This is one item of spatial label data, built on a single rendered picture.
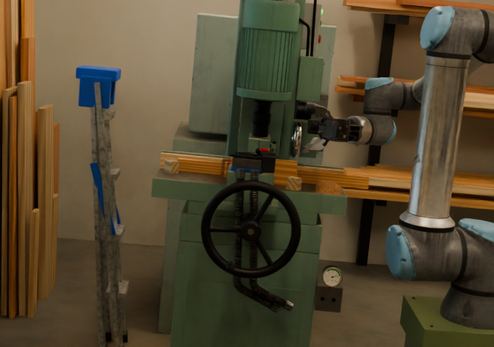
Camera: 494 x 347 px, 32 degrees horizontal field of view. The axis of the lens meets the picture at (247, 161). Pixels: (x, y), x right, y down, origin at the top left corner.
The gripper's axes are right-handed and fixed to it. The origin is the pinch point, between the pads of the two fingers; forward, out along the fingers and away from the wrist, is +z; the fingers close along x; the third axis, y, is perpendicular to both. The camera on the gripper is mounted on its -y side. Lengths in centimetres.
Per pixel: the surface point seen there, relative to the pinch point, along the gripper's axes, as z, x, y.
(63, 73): -58, -7, -271
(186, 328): 20, 67, -21
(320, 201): -6.8, 22.3, 5.2
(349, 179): -23.9, 16.2, -0.1
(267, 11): 7.7, -33.9, -11.8
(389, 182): -181, 35, -120
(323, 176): -17.3, 15.9, -5.7
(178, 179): 26.1, 19.9, -24.7
